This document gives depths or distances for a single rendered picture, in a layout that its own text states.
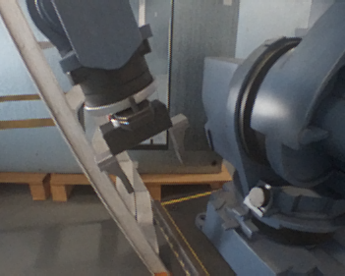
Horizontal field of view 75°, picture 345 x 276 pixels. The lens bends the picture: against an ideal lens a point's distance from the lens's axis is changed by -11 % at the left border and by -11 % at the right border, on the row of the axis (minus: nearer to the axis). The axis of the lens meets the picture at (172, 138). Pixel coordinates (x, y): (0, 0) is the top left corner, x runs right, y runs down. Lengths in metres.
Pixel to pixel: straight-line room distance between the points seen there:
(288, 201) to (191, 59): 1.07
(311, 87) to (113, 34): 0.33
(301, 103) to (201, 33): 1.16
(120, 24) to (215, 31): 1.24
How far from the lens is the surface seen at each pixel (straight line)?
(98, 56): 0.36
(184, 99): 1.58
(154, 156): 1.70
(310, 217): 0.76
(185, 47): 1.54
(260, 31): 5.45
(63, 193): 1.82
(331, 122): 0.53
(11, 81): 1.76
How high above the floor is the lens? 1.06
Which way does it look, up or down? 22 degrees down
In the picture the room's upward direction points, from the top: 3 degrees clockwise
